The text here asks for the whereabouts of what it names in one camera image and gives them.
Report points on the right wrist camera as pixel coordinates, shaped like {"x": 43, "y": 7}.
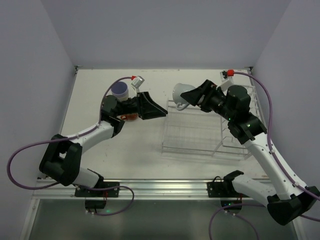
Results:
{"x": 226, "y": 81}

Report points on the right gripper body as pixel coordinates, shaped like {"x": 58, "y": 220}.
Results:
{"x": 206, "y": 96}

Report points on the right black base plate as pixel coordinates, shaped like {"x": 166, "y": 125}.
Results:
{"x": 222, "y": 188}

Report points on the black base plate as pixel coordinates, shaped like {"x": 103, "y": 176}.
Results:
{"x": 222, "y": 188}
{"x": 106, "y": 189}

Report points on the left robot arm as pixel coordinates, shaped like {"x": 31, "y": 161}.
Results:
{"x": 62, "y": 158}

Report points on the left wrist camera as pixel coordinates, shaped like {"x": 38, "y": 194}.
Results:
{"x": 136, "y": 82}

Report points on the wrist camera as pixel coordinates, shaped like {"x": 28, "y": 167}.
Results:
{"x": 136, "y": 82}
{"x": 226, "y": 81}

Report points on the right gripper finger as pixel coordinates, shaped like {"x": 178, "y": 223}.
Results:
{"x": 191, "y": 91}
{"x": 194, "y": 101}

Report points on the aluminium mounting rail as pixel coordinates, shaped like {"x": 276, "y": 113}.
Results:
{"x": 144, "y": 189}

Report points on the white wire dish rack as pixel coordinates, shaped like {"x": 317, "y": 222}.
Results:
{"x": 192, "y": 131}

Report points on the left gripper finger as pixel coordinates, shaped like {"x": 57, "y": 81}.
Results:
{"x": 149, "y": 115}
{"x": 156, "y": 108}

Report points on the lavender plastic cup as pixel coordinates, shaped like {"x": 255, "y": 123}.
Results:
{"x": 120, "y": 91}

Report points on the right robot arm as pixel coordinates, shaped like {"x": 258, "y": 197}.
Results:
{"x": 289, "y": 197}

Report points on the orange ceramic mug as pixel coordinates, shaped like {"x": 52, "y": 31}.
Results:
{"x": 129, "y": 117}

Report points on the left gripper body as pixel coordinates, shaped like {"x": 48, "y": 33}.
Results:
{"x": 141, "y": 105}

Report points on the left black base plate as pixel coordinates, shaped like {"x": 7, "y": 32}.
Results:
{"x": 106, "y": 189}

